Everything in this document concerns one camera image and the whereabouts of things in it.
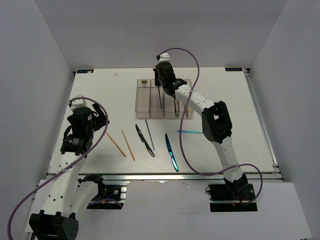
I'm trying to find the right table corner label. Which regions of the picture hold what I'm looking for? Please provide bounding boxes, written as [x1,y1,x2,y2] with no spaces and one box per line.
[224,67,243,72]

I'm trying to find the gold fork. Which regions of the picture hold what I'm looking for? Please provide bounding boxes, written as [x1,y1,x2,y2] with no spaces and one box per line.
[187,107,192,118]

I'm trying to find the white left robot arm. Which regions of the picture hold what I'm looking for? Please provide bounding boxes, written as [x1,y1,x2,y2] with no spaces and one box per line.
[29,95,109,240]

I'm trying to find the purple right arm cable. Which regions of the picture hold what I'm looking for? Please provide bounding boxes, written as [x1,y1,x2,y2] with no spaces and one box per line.
[159,47,264,204]

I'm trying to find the clear container far left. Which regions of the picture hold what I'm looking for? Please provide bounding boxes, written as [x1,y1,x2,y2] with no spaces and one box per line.
[135,79,151,119]

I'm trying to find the black iridescent knife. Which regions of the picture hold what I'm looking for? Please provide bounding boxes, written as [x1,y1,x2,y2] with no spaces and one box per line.
[135,124,155,158]

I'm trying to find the iridescent fork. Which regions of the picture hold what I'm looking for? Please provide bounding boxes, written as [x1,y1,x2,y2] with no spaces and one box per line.
[185,108,189,118]

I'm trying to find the iridescent rainbow spoon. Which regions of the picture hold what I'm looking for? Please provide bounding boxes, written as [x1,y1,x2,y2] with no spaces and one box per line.
[177,130,203,134]

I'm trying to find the grey metal chopstick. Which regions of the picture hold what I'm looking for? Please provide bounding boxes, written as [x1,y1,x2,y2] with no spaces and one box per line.
[157,85,162,110]
[145,119,155,151]

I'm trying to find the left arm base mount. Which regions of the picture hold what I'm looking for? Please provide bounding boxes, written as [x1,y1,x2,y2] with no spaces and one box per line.
[77,174,124,210]

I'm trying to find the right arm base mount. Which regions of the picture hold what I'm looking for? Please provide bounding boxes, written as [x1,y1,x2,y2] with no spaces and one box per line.
[205,184,258,213]

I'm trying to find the black spoon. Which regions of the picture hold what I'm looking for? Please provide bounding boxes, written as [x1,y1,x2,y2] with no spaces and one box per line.
[173,99,179,118]

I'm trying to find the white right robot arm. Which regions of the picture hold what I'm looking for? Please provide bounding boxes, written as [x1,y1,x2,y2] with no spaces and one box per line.
[153,52,248,200]

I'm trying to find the blue knife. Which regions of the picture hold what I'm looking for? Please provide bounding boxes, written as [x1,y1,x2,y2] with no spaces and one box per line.
[165,133,179,172]

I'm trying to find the table corner label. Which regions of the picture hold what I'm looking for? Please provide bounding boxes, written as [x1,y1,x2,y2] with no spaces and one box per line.
[224,67,243,72]
[76,69,94,74]

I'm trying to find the wooden chopstick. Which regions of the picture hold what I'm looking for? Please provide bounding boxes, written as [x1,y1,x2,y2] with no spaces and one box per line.
[121,129,136,162]
[105,132,127,157]

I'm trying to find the left table corner label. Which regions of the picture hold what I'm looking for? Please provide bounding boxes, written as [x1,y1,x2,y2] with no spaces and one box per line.
[76,69,94,74]

